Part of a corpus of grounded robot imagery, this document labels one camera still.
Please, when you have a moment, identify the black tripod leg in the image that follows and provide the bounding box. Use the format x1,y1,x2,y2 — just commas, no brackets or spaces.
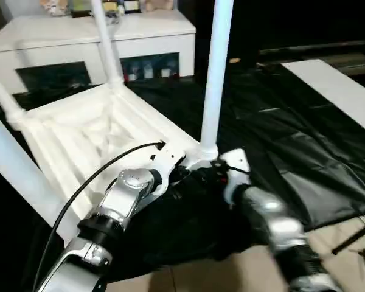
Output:
332,217,365,256

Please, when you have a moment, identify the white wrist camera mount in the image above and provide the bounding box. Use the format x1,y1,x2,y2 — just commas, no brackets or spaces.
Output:
150,145,187,198
220,147,252,208

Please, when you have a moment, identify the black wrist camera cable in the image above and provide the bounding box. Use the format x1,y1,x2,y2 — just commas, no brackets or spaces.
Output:
221,163,254,176
32,139,167,290

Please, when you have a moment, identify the black low cabinet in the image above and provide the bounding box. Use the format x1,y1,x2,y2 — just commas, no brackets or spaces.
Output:
194,0,365,70

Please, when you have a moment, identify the red and white container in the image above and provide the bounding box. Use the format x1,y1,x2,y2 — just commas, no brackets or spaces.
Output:
125,64,140,82

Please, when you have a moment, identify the black left wrist camera cable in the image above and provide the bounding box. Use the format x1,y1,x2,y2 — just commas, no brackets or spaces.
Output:
32,139,167,290

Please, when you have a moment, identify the dark frame with yellow cards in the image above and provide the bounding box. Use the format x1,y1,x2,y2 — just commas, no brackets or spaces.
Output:
71,0,141,18

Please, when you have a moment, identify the white sideboard cabinet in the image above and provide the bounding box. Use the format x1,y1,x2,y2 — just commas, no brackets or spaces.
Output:
0,13,198,96

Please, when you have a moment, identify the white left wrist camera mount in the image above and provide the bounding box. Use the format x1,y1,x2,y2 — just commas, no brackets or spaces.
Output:
150,145,187,198

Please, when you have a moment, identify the white flat board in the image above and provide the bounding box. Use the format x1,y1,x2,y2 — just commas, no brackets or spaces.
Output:
280,58,365,138

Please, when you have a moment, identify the black plastic mat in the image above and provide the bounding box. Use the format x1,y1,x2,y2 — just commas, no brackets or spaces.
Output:
0,61,365,287

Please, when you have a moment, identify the beige plush toy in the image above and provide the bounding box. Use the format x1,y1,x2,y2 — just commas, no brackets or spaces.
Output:
141,0,173,13

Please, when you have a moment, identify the white plastic table leg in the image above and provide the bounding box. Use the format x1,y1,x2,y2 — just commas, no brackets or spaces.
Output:
0,64,29,129
0,105,50,214
90,0,125,89
200,0,234,159

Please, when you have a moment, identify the white plastic table top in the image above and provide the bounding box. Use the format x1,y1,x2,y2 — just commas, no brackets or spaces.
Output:
10,81,220,242

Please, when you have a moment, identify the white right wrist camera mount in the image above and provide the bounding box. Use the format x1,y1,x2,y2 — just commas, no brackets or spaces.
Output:
220,147,252,208

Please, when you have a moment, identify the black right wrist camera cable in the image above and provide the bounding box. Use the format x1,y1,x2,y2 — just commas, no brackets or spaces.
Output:
221,163,254,176

